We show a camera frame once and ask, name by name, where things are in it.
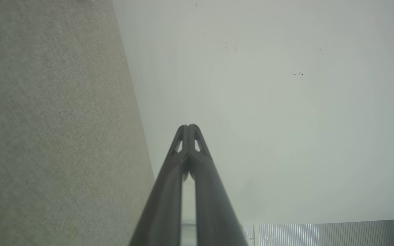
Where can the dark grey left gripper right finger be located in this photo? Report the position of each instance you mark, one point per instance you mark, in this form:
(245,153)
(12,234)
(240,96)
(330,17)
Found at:
(214,212)

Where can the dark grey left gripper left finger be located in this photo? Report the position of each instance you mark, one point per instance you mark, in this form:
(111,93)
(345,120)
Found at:
(162,205)

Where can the white ribbed panel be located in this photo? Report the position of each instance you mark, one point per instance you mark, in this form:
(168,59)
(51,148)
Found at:
(289,235)

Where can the grey fabric sofa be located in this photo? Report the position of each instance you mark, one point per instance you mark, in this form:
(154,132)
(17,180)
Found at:
(46,130)

